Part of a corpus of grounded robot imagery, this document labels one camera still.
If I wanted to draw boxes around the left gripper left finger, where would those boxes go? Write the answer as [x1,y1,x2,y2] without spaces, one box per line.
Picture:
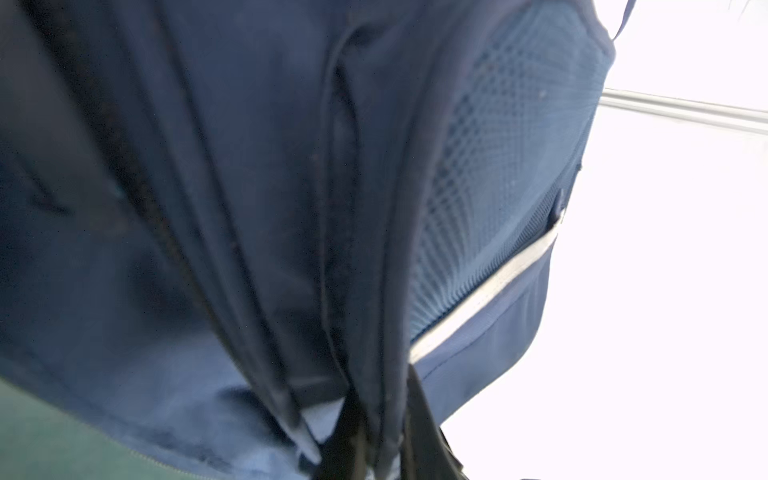
[313,392,368,480]

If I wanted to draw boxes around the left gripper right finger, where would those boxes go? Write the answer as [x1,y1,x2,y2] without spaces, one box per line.
[400,365,467,480]

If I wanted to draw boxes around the navy blue student backpack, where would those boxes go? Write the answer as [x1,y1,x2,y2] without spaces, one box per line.
[1,1,615,479]

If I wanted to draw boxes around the green mat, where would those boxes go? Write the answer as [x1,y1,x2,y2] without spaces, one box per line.
[1,380,194,479]

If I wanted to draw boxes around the aluminium top rail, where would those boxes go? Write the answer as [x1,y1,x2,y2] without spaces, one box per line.
[600,89,767,135]

